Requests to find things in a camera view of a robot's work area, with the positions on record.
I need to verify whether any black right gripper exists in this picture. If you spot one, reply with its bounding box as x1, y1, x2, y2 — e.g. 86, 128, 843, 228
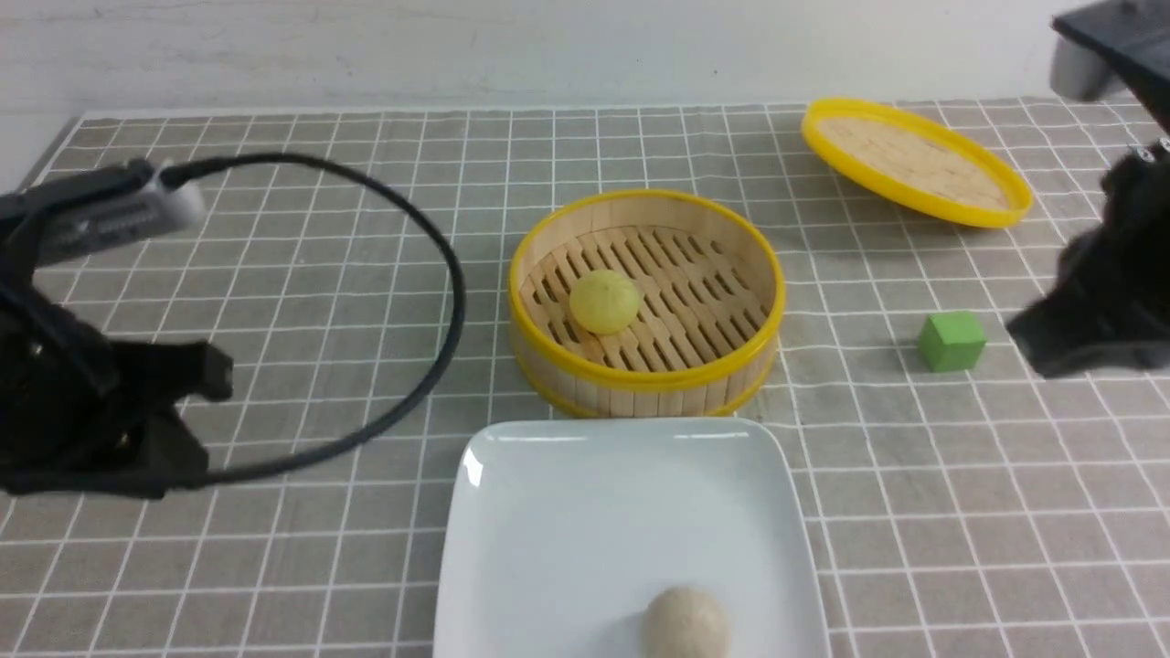
1005, 137, 1169, 379

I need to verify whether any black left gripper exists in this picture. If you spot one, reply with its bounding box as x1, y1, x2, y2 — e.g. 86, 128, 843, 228
4, 274, 234, 496

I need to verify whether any bamboo steamer lid yellow rim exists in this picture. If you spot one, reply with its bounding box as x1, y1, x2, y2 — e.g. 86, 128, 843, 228
801, 100, 1035, 229

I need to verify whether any yellow steamed bun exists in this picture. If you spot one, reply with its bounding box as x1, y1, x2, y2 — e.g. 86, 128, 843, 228
569, 270, 644, 334

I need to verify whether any white steamed bun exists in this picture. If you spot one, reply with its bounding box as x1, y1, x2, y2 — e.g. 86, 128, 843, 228
640, 587, 730, 657

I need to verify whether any white square plate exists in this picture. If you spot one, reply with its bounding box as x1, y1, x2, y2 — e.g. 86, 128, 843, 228
433, 418, 832, 657

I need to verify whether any green cube block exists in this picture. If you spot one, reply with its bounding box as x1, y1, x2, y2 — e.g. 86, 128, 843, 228
918, 311, 987, 372

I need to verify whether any grey checked tablecloth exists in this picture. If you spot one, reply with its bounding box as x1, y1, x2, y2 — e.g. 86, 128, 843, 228
4, 100, 1166, 657

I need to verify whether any bamboo steamer basket yellow rim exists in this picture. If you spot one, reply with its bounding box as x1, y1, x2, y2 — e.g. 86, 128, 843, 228
508, 190, 786, 418

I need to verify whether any black camera cable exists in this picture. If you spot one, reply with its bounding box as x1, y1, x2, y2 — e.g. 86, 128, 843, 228
160, 152, 468, 486

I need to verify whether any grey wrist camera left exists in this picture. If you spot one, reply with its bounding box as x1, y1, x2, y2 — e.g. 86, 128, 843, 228
4, 158, 208, 268

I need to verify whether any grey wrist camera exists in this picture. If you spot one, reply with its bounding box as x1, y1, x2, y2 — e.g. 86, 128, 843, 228
4, 158, 208, 268
1049, 1, 1169, 131

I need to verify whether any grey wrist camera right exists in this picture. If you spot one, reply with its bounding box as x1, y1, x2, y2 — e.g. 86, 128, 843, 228
1049, 1, 1169, 131

